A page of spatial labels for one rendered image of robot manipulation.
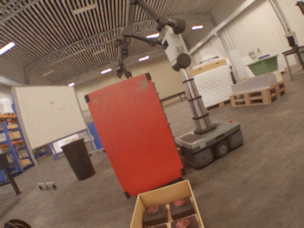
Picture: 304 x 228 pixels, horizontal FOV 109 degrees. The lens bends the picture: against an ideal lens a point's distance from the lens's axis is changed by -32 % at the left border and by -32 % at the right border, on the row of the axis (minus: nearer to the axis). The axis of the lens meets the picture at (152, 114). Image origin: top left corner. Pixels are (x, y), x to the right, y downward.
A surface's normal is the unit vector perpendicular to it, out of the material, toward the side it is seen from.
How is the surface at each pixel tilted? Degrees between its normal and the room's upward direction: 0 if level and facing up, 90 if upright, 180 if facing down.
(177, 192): 90
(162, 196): 90
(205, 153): 90
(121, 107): 90
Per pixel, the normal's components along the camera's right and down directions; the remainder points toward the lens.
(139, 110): 0.18, 0.00
